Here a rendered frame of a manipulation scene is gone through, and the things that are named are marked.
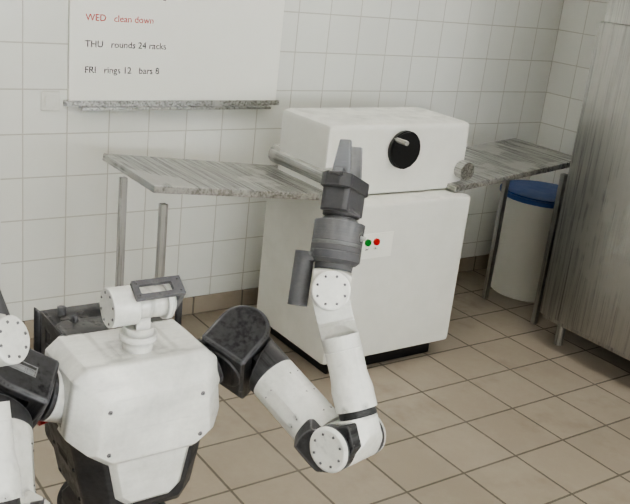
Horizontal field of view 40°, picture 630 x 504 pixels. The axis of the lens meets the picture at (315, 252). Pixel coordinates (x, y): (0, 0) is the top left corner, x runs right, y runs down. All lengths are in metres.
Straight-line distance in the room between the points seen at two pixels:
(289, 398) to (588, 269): 3.28
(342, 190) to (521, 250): 4.03
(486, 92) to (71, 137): 2.64
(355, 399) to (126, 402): 0.37
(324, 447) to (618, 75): 3.33
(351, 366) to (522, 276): 4.09
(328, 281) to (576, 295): 3.38
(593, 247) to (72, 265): 2.59
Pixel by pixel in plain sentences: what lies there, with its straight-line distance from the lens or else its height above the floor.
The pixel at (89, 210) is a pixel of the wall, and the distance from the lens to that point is 4.30.
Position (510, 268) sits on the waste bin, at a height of 0.19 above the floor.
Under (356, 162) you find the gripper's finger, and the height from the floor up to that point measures 1.55.
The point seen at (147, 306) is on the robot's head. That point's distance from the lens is 1.45.
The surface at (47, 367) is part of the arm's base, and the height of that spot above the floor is 1.23.
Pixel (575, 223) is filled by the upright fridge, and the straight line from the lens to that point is 4.70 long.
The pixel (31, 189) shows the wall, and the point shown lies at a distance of 4.18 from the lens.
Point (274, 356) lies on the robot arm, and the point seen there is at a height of 1.20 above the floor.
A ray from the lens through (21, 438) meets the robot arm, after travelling 1.37.
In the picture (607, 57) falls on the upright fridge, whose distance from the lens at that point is 4.57.
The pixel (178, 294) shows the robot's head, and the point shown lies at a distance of 1.45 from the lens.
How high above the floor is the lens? 1.89
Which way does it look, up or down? 19 degrees down
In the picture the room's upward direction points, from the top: 6 degrees clockwise
